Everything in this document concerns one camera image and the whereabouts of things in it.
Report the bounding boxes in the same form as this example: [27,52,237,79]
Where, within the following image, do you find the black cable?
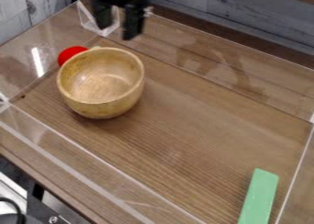
[0,197,27,224]

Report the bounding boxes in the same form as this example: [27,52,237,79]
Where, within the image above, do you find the wooden bowl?
[56,47,145,119]

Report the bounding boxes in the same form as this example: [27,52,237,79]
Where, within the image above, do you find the clear acrylic corner bracket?
[76,1,120,37]

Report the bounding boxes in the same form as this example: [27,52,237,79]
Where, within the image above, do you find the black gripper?
[94,0,151,40]

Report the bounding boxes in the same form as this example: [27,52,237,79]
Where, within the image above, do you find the green tape strip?
[237,168,279,224]

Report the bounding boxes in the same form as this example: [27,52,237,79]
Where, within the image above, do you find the clear acrylic tray walls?
[0,6,314,224]

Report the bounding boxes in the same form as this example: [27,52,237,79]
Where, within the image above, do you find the red ball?
[58,46,87,66]

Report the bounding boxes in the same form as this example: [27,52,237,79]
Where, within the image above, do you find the black metal bracket with screw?
[26,183,71,224]

